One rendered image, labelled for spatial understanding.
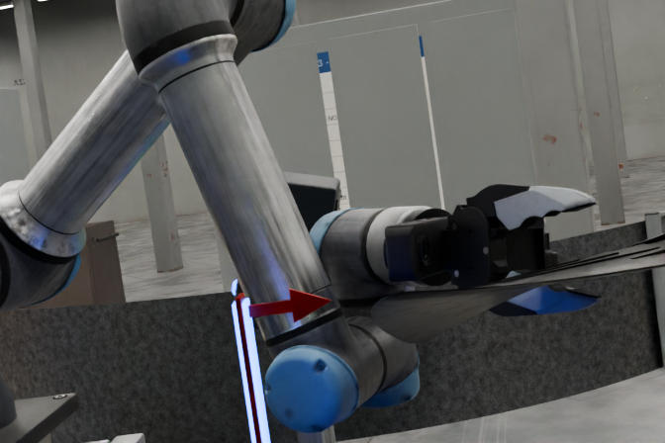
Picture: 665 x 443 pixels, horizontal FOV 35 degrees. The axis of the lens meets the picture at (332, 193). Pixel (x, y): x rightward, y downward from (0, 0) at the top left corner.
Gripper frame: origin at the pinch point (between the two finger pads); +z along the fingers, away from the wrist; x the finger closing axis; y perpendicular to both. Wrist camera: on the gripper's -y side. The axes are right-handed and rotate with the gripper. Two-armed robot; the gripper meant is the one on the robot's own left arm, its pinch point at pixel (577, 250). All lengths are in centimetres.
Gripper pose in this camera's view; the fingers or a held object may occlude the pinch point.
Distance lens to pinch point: 80.4
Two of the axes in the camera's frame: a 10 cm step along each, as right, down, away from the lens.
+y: 8.2, -0.4, 5.7
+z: 5.7, -0.4, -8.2
